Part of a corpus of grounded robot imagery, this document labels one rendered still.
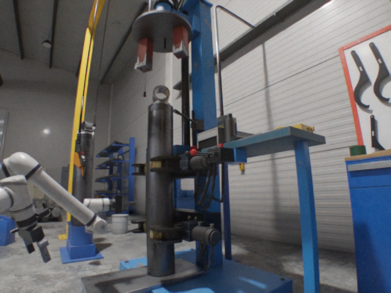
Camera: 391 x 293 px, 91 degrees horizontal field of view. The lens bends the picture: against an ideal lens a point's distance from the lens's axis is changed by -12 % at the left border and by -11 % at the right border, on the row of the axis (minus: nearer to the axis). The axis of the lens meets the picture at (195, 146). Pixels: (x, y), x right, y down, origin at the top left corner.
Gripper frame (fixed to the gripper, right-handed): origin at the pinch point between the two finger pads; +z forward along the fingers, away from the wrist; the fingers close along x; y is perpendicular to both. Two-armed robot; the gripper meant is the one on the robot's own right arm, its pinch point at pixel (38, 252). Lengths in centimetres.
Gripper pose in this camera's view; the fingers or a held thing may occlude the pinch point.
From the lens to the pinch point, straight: 113.4
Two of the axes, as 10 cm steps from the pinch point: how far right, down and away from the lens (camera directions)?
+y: -4.2, 2.4, -8.7
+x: 9.0, 0.1, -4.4
